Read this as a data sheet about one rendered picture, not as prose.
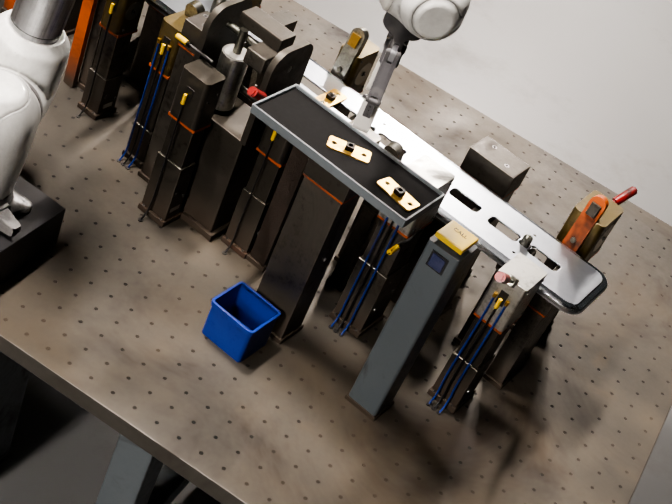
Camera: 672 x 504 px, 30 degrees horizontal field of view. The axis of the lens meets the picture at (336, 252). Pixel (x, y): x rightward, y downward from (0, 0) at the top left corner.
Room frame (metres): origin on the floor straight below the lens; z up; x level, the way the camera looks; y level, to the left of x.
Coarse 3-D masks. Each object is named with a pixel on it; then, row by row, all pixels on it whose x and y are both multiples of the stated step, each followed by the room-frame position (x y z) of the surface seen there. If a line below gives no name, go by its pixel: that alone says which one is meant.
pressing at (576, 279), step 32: (160, 0) 2.40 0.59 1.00; (192, 0) 2.46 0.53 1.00; (352, 96) 2.37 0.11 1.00; (384, 128) 2.30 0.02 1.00; (448, 160) 2.30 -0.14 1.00; (448, 192) 2.18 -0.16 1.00; (480, 192) 2.23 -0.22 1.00; (480, 224) 2.12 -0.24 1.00; (512, 224) 2.17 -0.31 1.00; (512, 256) 2.07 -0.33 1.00; (576, 256) 2.16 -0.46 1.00; (544, 288) 2.01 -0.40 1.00; (576, 288) 2.06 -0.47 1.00
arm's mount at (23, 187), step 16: (32, 192) 1.86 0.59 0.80; (32, 208) 1.82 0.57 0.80; (48, 208) 1.84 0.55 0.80; (64, 208) 1.86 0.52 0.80; (32, 224) 1.77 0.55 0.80; (48, 224) 1.81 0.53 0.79; (0, 240) 1.69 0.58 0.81; (16, 240) 1.71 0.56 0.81; (32, 240) 1.77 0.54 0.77; (48, 240) 1.83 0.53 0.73; (0, 256) 1.67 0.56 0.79; (16, 256) 1.72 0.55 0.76; (32, 256) 1.78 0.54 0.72; (0, 272) 1.68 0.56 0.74; (16, 272) 1.74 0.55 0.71
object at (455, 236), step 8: (448, 224) 1.84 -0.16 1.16; (456, 224) 1.86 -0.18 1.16; (440, 232) 1.81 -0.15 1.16; (448, 232) 1.82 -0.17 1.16; (456, 232) 1.83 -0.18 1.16; (464, 232) 1.84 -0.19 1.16; (448, 240) 1.80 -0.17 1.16; (456, 240) 1.81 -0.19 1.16; (464, 240) 1.82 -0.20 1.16; (472, 240) 1.83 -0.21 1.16; (456, 248) 1.79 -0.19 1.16; (464, 248) 1.80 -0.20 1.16
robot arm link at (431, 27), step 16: (384, 0) 1.73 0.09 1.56; (400, 0) 1.72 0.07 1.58; (416, 0) 1.70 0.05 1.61; (432, 0) 1.69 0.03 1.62; (448, 0) 1.71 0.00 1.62; (464, 0) 1.73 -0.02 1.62; (400, 16) 1.73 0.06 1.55; (416, 16) 1.69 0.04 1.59; (432, 16) 1.69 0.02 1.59; (448, 16) 1.70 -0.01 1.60; (464, 16) 1.74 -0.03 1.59; (416, 32) 1.70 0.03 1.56; (432, 32) 1.69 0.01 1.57; (448, 32) 1.70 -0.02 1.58
